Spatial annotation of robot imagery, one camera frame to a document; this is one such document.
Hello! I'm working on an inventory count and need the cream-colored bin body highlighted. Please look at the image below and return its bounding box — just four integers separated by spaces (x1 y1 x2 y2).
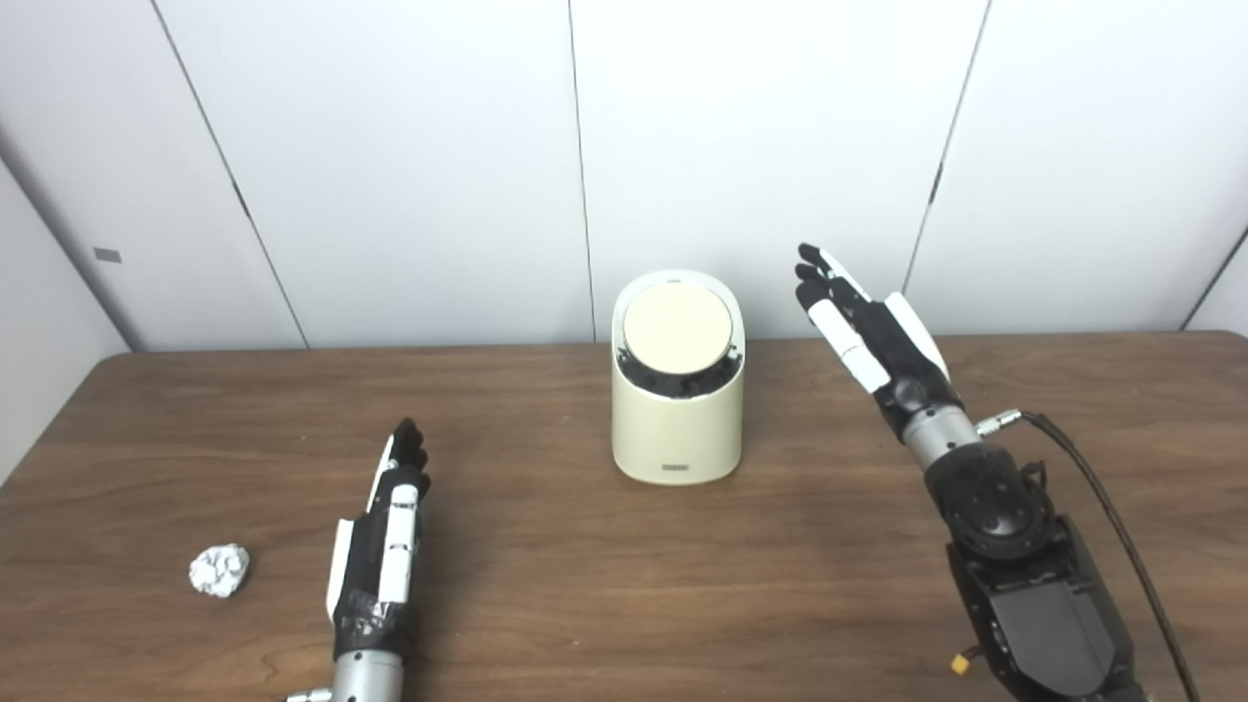
611 270 747 486

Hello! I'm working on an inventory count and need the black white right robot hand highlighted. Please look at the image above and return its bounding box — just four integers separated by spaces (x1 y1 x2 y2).
795 243 966 446

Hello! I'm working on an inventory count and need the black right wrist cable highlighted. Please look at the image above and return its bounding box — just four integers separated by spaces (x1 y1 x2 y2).
978 409 1202 702

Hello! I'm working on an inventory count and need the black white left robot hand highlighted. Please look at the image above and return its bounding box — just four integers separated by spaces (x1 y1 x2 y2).
326 418 432 665

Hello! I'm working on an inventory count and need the white paper ball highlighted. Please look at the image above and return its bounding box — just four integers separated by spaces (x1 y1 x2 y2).
188 543 251 599

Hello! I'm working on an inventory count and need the cream round bin lid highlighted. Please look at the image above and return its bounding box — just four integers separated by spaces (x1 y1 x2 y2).
623 286 733 374

